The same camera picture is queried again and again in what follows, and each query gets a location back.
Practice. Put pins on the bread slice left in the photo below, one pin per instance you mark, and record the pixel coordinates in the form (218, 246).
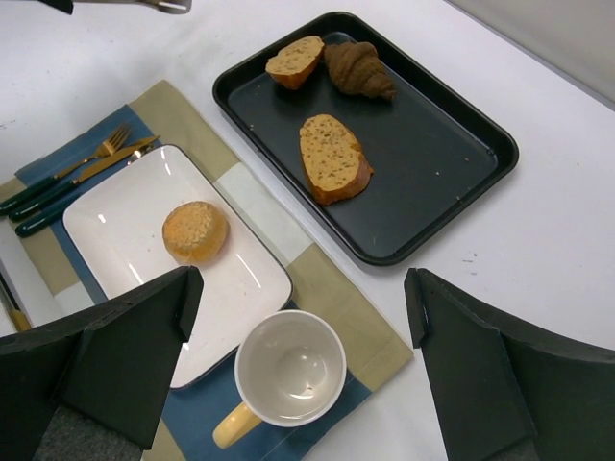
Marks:
(292, 66)

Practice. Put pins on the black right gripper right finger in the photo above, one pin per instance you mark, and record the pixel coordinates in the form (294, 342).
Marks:
(503, 388)

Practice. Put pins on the black baking tray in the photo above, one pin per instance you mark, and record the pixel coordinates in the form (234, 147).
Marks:
(433, 153)

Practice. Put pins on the brown croissant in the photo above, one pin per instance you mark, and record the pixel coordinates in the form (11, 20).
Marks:
(356, 69)

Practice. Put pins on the gold spoon green handle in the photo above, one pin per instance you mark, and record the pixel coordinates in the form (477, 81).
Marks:
(54, 212)

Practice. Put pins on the bread slice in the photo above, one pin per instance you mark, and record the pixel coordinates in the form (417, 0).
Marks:
(292, 66)
(333, 160)

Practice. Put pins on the blue beige placemat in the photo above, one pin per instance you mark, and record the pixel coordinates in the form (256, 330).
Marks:
(375, 350)

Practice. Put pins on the gold fork green handle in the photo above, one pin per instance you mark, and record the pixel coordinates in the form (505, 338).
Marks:
(108, 147)

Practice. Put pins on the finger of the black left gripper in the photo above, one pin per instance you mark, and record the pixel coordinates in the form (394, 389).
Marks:
(65, 6)

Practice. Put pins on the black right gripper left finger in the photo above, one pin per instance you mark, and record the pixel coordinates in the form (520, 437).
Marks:
(92, 385)

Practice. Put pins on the metal tongs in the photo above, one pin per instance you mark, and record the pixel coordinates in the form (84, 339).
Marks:
(168, 6)

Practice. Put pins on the yellow mug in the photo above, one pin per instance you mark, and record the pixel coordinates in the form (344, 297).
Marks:
(289, 371)

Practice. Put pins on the gold knife green handle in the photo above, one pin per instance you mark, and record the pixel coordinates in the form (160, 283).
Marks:
(58, 189)

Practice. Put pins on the round bread bun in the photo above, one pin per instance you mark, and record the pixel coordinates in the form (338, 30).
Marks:
(195, 232)

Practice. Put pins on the bread slice centre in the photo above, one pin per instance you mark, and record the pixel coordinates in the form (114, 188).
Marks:
(333, 160)

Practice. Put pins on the white rectangular plate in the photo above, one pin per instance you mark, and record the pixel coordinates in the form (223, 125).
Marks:
(116, 228)

